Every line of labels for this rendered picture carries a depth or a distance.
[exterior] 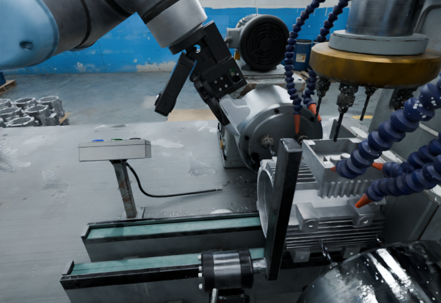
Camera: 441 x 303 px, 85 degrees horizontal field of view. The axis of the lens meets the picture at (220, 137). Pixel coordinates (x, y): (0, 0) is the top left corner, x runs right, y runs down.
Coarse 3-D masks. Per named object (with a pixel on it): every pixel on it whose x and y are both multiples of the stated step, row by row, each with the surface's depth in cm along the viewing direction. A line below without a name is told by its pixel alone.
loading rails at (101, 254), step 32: (96, 224) 58; (128, 224) 59; (160, 224) 60; (192, 224) 60; (224, 224) 60; (256, 224) 60; (96, 256) 59; (128, 256) 60; (160, 256) 52; (192, 256) 52; (256, 256) 52; (288, 256) 51; (320, 256) 51; (64, 288) 48; (96, 288) 49; (128, 288) 50; (160, 288) 51; (192, 288) 52; (256, 288) 54; (288, 288) 56
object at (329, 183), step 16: (304, 144) 50; (320, 144) 51; (336, 144) 52; (352, 144) 50; (304, 160) 50; (320, 160) 44; (336, 160) 46; (320, 176) 44; (336, 176) 43; (368, 176) 44; (320, 192) 45; (336, 192) 45; (352, 192) 46
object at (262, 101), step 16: (256, 96) 73; (272, 96) 69; (288, 96) 69; (256, 112) 66; (272, 112) 65; (288, 112) 65; (304, 112) 66; (240, 128) 70; (256, 128) 67; (272, 128) 67; (288, 128) 67; (304, 128) 68; (320, 128) 69; (240, 144) 69; (256, 144) 69; (272, 144) 65; (256, 160) 72
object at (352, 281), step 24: (384, 240) 38; (432, 240) 28; (336, 264) 34; (360, 264) 26; (384, 264) 25; (408, 264) 25; (432, 264) 24; (312, 288) 29; (336, 288) 26; (360, 288) 25; (384, 288) 24; (408, 288) 23; (432, 288) 23
